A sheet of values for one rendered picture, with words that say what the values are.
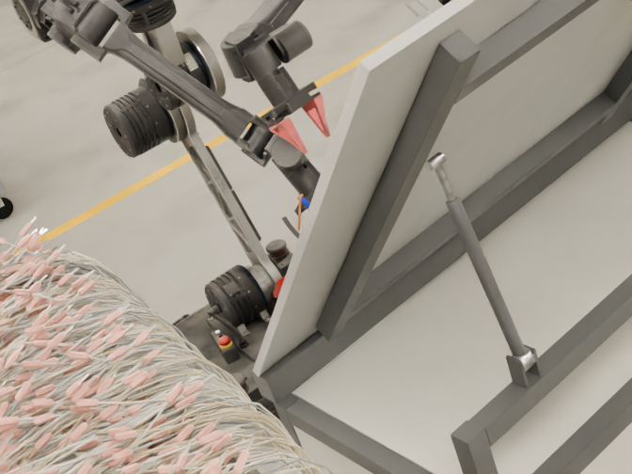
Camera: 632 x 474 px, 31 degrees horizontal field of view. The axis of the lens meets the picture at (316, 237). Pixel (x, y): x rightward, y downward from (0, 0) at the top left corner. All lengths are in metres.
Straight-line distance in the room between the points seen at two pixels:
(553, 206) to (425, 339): 0.48
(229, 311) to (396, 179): 1.75
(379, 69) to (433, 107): 0.19
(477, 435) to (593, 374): 0.42
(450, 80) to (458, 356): 0.85
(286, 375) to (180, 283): 2.13
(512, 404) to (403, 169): 0.40
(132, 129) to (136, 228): 1.51
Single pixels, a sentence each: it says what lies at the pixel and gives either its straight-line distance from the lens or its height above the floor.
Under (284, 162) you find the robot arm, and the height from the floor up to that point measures 1.23.
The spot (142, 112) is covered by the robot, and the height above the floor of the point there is 0.93.
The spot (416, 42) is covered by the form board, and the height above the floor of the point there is 1.63.
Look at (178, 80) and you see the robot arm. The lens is 2.24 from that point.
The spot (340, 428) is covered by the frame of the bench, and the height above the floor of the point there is 0.80.
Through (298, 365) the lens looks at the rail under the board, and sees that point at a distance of 2.29.
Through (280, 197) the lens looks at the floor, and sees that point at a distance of 4.67.
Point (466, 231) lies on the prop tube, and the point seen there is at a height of 1.27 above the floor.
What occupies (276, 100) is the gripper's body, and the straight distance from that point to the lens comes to 2.08.
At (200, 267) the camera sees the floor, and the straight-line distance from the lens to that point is 4.42.
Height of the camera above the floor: 2.19
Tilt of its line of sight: 31 degrees down
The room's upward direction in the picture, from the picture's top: 20 degrees counter-clockwise
